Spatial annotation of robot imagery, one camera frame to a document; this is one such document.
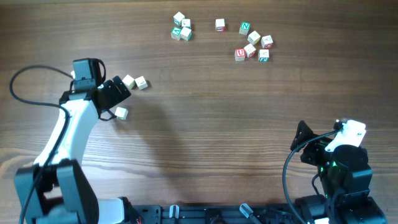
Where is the green letter E block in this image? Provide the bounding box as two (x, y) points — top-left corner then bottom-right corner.
(114, 107), (128, 120)

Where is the red letter V block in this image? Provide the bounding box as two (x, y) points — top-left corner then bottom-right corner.
(135, 76), (148, 90)

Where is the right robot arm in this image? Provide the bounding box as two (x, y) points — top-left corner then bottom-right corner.
(287, 119), (387, 223)

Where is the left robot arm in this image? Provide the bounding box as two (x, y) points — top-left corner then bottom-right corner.
(14, 58), (140, 223)

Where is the white block green J side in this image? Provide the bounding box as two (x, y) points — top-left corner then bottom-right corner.
(258, 49), (270, 62)

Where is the green letter A block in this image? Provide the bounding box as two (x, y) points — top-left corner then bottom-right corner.
(170, 27), (182, 40)

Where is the white block red M side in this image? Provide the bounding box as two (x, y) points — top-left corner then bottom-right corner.
(244, 44), (256, 58)

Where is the white block red Q side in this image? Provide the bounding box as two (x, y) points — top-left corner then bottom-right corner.
(261, 35), (274, 49)

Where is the red letter U block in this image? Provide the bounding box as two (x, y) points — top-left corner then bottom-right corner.
(234, 49), (246, 62)

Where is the teal block top left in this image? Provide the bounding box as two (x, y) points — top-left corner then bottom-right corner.
(173, 12), (185, 26)

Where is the small white block orange print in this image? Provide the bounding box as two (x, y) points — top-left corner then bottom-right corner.
(181, 19), (191, 29)

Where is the white block yellow side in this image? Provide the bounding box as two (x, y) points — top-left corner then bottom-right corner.
(248, 30), (261, 45)

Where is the green letter N block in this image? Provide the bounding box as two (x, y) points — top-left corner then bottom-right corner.
(239, 21), (251, 35)

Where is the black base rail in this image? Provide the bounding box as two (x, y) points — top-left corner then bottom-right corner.
(133, 204), (298, 224)

